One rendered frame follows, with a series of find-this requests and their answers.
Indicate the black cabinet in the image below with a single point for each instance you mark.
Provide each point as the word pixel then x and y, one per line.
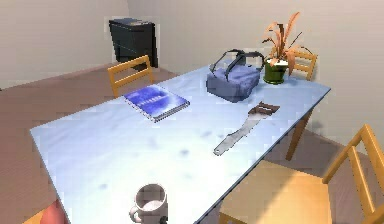
pixel 133 41

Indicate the blue spiral notebook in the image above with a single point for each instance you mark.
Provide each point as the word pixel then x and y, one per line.
pixel 156 101

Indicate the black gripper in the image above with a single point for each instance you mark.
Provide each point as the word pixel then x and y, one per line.
pixel 163 220

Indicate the white mug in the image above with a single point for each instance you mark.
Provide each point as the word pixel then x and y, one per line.
pixel 151 203

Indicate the yellow wooden chair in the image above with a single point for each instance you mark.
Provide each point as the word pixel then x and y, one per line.
pixel 305 63
pixel 300 193
pixel 130 74

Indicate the grey hand saw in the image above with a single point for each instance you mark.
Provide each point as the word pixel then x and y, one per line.
pixel 243 128

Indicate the potted plant in green pot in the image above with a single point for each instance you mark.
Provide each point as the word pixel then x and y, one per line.
pixel 279 53

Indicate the pale blue table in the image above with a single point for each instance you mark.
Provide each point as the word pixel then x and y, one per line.
pixel 116 146

